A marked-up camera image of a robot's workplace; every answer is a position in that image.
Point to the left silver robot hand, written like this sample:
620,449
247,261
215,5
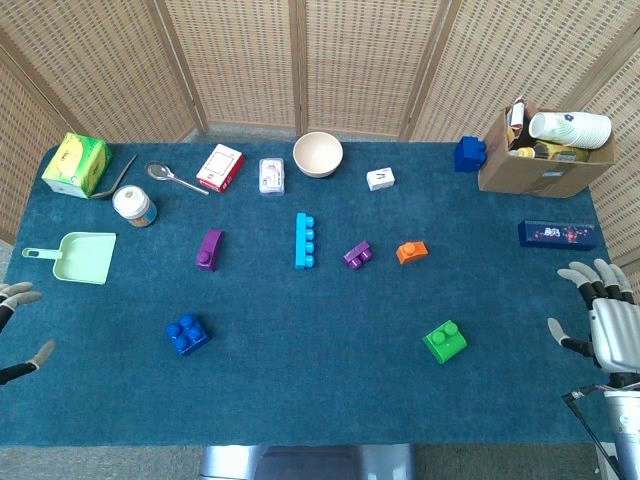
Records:
15,299

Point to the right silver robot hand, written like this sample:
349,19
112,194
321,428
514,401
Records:
617,335

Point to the green two-stud block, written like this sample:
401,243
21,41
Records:
445,344

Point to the dark blue four-stud block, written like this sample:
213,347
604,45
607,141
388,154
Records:
187,336

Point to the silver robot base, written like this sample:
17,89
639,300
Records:
305,462

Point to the paper cups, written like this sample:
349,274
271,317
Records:
570,130

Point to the light green dustpan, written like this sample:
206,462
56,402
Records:
85,257

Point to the dark blue long box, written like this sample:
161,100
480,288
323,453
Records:
557,234

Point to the green yellow tissue pack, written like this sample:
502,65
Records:
75,162

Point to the white-lidded clear jar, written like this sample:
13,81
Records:
132,205

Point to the cardboard box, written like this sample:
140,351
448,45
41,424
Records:
530,175

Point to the metal spoon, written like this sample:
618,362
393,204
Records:
159,171

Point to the yellow drink bottle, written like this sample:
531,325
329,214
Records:
555,151

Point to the purple one-stud curved block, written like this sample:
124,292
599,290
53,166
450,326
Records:
210,248

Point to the orange one-stud block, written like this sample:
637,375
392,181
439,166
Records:
412,252

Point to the dark blue tall block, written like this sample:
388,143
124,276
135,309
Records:
469,155

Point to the snack packets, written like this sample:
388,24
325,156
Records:
516,120

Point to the red and white box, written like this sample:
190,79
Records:
220,167

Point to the purple two-stud small block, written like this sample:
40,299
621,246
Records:
357,254

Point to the small white box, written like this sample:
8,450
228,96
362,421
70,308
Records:
380,179

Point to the clear plastic white case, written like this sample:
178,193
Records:
272,176

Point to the light blue long block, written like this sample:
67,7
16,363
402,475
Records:
301,242

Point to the teal table carpet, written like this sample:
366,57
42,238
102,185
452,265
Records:
300,390

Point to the wicker folding screen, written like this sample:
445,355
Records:
240,60

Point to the beige bowl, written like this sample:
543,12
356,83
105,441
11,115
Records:
317,155

